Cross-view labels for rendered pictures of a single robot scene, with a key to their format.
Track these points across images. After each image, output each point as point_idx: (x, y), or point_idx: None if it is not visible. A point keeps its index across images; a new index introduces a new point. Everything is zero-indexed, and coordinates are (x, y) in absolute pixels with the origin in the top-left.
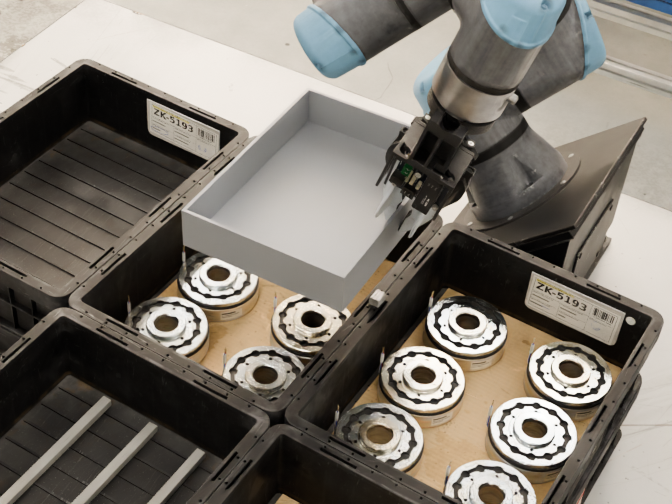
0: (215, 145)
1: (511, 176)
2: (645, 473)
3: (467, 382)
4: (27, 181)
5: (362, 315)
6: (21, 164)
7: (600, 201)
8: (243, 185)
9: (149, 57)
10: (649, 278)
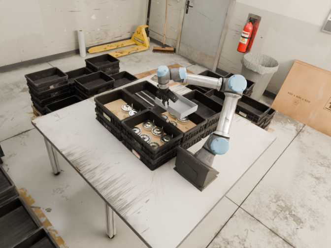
0: None
1: (198, 150)
2: (143, 172)
3: (158, 139)
4: (208, 109)
5: (165, 119)
6: (211, 108)
7: (190, 162)
8: (182, 101)
9: (257, 139)
10: (189, 194)
